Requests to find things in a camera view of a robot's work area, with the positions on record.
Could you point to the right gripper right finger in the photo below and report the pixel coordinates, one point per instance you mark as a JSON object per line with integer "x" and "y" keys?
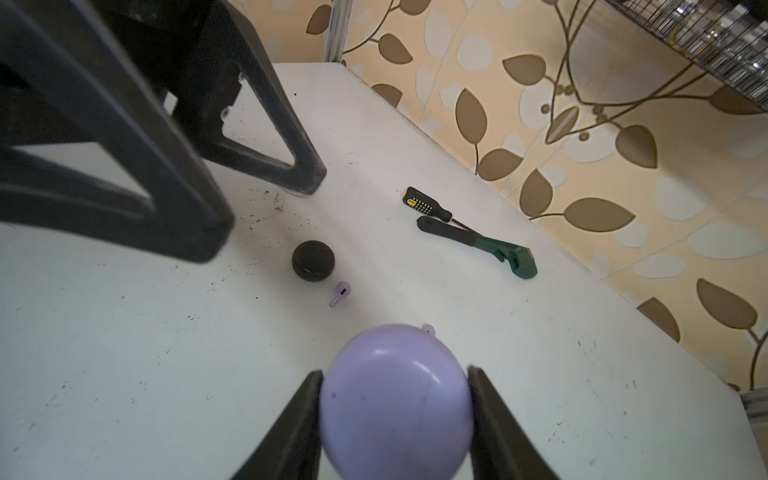
{"x": 500, "y": 448}

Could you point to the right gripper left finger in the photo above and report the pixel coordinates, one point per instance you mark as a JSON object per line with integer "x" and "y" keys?
{"x": 291, "y": 449}

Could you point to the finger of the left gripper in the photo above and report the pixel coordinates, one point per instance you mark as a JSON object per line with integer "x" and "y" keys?
{"x": 225, "y": 68}
{"x": 73, "y": 62}

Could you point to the purple round charging case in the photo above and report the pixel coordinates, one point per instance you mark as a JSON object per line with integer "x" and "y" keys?
{"x": 395, "y": 403}

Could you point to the green pipe wrench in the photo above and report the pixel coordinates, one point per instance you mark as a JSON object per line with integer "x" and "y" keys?
{"x": 519, "y": 258}

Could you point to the black yellow screwdriver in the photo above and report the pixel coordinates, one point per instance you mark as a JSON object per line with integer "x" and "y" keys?
{"x": 428, "y": 206}

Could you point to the back wire basket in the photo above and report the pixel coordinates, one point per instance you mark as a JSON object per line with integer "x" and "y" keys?
{"x": 726, "y": 40}

